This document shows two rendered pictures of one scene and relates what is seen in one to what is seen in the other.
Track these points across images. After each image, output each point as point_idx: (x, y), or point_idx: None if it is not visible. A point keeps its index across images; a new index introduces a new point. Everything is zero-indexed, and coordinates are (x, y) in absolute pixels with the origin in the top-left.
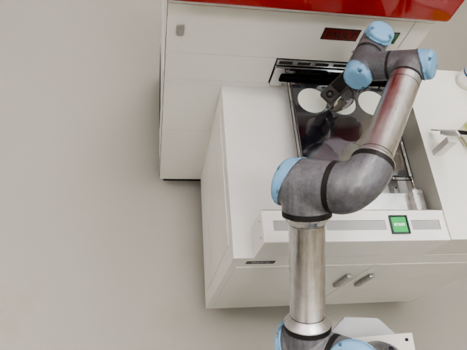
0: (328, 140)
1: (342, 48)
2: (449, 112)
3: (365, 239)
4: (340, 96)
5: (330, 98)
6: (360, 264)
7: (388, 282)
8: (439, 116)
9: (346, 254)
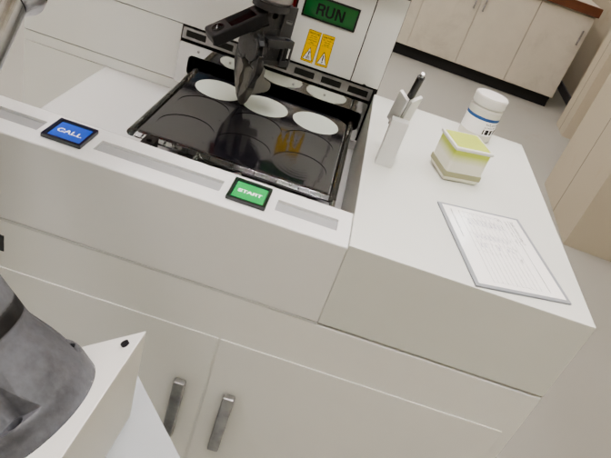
0: (211, 121)
1: None
2: (432, 144)
3: (163, 184)
4: (234, 34)
5: (215, 31)
6: (189, 329)
7: None
8: (411, 141)
9: (142, 253)
